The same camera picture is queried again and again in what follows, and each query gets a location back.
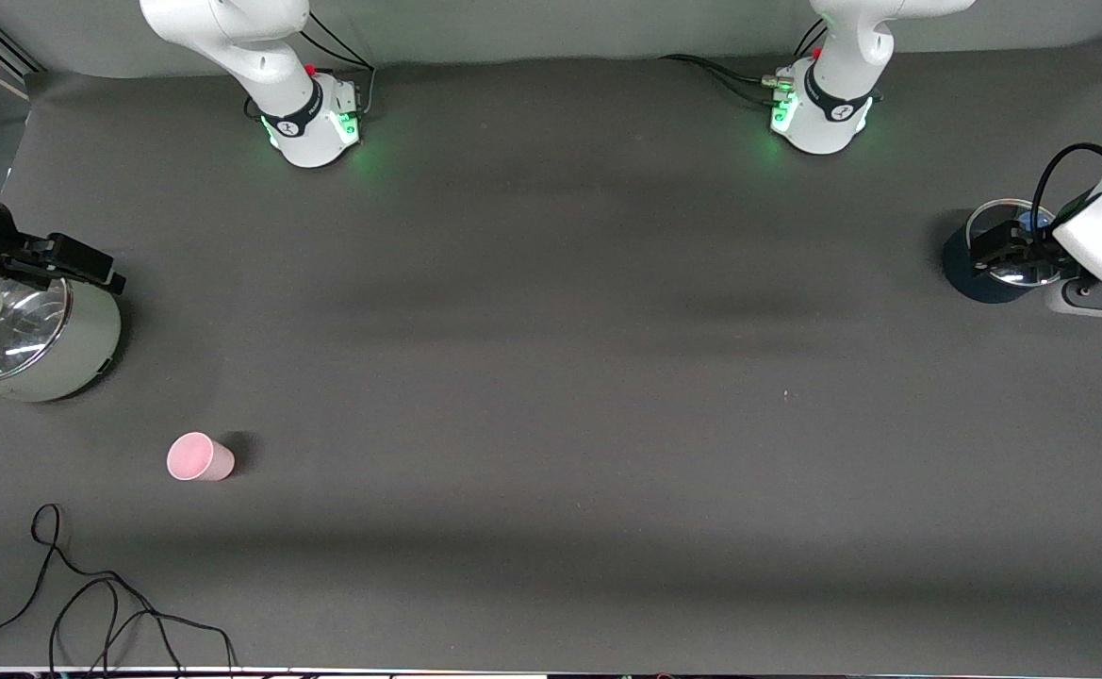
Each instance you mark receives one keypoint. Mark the aluminium frame rail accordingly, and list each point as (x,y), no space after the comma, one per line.
(13,57)

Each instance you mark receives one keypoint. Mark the pink plastic cup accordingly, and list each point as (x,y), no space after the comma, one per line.
(194,457)

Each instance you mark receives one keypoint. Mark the pale green cooking pot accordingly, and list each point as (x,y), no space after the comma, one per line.
(89,349)

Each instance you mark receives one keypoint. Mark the glass lid beige knob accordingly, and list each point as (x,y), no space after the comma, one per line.
(13,339)

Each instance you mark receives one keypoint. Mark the dark grey table cloth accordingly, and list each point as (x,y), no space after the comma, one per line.
(550,377)

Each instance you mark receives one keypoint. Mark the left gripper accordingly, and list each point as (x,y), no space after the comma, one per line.
(1027,251)

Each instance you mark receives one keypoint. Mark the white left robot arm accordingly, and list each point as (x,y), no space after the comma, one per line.
(843,57)

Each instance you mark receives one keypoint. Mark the dark blue cooking pot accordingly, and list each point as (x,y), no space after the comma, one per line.
(965,281)

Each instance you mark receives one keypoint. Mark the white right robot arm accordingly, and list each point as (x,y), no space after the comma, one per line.
(258,47)

